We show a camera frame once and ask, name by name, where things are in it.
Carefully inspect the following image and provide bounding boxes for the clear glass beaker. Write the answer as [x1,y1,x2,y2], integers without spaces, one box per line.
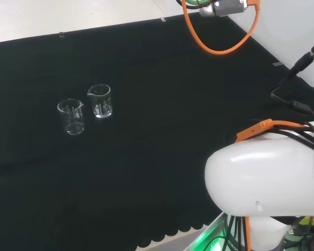
[87,83,113,119]
[57,98,85,136]

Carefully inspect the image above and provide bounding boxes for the black bench cloth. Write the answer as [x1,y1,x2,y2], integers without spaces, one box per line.
[0,14,314,251]

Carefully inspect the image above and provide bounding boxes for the orange connector block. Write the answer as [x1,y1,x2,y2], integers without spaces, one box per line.
[235,118,274,143]

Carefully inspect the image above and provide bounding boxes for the yellow stop button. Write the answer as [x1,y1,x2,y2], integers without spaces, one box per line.
[298,216,314,237]

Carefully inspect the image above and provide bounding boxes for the orange cable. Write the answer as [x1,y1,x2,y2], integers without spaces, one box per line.
[182,0,261,55]
[244,216,252,251]

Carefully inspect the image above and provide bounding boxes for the green cable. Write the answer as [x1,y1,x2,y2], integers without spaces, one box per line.
[184,0,212,7]

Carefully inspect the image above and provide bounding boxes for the black cable bundle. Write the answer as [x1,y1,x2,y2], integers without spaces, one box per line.
[223,213,245,251]

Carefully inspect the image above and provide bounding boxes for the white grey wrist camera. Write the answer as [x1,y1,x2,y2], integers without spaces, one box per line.
[198,0,246,18]

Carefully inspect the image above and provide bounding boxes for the black cable with plug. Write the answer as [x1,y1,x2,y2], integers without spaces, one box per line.
[270,27,314,116]

